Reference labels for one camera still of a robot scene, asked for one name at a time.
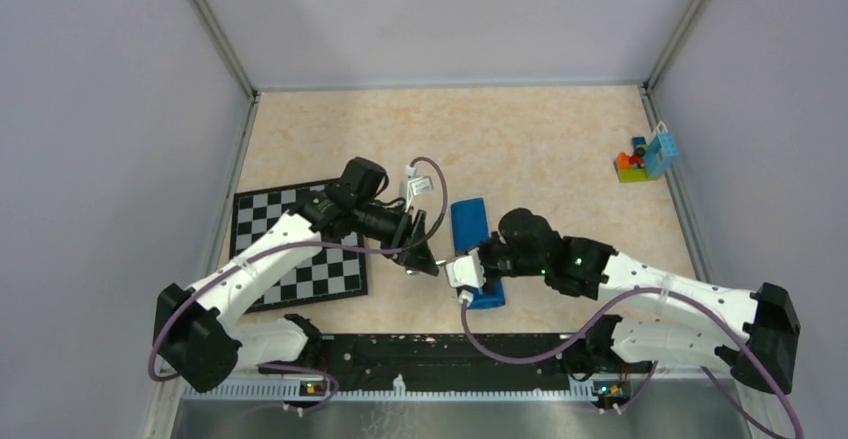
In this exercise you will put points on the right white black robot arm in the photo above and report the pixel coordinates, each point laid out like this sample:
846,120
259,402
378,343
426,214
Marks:
754,334

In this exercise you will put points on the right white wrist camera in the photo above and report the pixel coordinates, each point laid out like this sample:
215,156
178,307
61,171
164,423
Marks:
466,274

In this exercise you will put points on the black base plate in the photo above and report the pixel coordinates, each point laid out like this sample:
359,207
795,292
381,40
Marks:
449,363

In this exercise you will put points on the aluminium front rail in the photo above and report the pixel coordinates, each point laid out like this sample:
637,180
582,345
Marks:
292,385

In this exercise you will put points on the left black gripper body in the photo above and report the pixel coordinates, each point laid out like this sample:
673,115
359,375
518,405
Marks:
386,225

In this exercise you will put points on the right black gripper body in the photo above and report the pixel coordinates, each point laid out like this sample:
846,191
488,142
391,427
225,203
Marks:
499,260

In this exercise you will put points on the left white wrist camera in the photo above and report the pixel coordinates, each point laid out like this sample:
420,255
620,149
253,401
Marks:
413,185

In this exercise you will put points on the colourful toy block set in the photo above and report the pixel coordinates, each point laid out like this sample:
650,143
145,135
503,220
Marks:
648,159

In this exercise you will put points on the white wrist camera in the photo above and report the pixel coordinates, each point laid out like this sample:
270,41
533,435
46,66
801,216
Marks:
413,185
466,274

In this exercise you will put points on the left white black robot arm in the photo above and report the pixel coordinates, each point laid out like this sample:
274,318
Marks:
196,332

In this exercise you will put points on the blue satin napkin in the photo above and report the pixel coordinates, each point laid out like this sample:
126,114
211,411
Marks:
469,226

